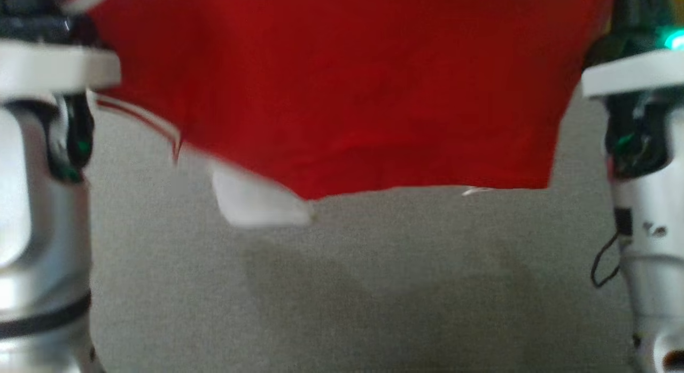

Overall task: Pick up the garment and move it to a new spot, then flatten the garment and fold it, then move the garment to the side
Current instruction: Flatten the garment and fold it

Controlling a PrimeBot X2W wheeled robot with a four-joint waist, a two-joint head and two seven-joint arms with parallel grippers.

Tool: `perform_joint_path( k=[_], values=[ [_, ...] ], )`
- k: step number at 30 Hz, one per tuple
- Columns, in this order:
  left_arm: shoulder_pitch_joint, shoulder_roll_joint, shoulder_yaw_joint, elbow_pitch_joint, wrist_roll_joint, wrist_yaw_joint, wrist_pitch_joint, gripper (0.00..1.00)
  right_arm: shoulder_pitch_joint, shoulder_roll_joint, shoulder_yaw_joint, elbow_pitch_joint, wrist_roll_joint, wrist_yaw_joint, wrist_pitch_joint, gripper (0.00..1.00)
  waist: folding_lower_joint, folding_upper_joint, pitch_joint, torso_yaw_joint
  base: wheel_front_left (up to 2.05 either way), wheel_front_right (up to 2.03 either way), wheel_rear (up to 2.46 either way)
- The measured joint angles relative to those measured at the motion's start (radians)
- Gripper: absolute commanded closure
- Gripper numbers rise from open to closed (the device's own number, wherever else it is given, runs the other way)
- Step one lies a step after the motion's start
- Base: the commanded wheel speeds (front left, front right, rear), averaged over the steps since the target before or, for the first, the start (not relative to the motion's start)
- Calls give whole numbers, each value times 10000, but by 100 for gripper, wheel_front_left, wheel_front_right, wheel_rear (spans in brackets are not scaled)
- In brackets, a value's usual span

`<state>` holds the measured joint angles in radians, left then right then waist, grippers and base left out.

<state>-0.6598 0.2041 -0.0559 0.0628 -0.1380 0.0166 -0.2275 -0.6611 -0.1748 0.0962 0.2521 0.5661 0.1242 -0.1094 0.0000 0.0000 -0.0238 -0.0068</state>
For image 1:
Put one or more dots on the red t-shirt white band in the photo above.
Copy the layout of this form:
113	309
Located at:
347	84

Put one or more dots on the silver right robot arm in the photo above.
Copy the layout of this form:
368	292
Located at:
657	212

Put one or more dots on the grey fabric sofa ottoman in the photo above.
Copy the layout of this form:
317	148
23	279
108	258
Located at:
347	287

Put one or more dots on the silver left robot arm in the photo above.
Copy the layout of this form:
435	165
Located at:
32	228

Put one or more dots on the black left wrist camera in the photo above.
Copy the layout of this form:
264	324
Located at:
26	28

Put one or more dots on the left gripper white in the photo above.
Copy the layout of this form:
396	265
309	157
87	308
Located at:
53	71

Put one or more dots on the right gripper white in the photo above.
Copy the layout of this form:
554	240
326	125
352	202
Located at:
636	76

